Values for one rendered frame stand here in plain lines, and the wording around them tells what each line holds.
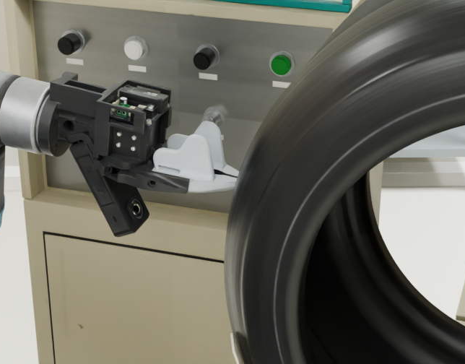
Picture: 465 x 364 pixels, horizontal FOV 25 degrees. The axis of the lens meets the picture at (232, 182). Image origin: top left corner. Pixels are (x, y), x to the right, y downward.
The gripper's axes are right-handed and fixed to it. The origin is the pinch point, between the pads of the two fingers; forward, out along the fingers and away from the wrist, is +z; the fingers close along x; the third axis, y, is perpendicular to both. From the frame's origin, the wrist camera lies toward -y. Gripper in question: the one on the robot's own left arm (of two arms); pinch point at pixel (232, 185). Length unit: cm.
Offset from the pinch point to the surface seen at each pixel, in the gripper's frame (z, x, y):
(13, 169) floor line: -151, 234, -143
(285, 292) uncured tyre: 9.6, -12.8, -2.3
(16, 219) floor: -129, 198, -140
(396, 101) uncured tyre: 15.8, -12.4, 17.6
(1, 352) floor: -93, 123, -136
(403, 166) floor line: -9, 285, -125
